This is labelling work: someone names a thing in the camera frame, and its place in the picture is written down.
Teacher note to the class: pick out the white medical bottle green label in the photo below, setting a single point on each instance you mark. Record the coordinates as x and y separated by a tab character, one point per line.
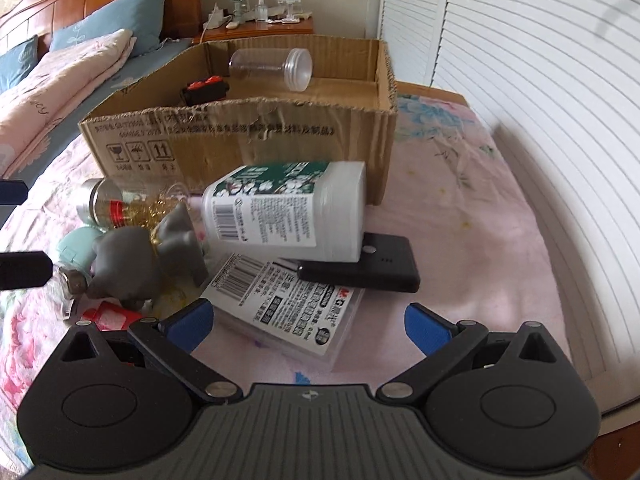
290	210

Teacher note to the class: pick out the clear bottle yellow capsules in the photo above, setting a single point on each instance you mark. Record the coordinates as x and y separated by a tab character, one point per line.
112	203

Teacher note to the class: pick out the black power bank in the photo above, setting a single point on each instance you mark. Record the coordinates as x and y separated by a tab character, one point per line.
386	263

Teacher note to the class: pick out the brown cardboard box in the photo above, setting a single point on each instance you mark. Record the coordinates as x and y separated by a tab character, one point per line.
348	112

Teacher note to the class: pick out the pink folded quilt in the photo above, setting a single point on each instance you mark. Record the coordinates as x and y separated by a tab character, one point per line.
54	89

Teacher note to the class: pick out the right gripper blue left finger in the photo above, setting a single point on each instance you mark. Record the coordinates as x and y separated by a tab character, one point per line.
168	344

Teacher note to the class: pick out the white louvered closet doors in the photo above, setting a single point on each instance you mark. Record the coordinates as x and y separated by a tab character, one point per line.
557	83

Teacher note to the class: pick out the blue pillow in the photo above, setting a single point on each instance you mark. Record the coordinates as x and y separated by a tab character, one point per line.
144	18
17	63

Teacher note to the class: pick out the white power strip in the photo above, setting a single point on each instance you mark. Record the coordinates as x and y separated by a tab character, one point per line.
215	19

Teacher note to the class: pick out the pink floral cloth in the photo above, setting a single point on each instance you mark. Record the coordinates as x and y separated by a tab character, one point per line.
476	241

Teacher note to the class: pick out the white phone stand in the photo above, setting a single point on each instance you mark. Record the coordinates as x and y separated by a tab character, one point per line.
293	11

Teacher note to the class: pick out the clear box barcode label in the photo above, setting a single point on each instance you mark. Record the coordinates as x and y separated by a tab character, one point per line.
266	301

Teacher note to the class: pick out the clear spray bottle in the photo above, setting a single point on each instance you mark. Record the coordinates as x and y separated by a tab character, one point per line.
261	12

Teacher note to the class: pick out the black toy car red wheels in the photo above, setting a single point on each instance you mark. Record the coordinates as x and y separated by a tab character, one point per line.
212	89

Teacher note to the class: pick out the grey elephant figurine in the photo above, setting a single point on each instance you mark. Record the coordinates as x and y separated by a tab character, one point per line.
132	263

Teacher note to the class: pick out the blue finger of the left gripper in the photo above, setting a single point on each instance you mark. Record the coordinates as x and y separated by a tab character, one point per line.
21	270
13	192

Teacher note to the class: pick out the wooden nightstand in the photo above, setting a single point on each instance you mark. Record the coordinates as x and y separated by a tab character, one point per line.
255	29

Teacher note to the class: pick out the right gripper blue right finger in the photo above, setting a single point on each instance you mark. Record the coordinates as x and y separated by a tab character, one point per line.
448	349

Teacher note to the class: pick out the clear plastic jar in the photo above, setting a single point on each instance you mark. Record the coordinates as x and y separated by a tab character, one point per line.
292	68

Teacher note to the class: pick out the correction tape dispenser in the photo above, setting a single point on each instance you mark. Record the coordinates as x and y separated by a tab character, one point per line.
72	284

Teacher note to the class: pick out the blue bed sheet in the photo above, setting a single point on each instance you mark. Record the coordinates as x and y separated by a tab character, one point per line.
60	137

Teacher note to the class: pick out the mint green round case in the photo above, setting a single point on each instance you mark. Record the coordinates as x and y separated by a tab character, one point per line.
75	250

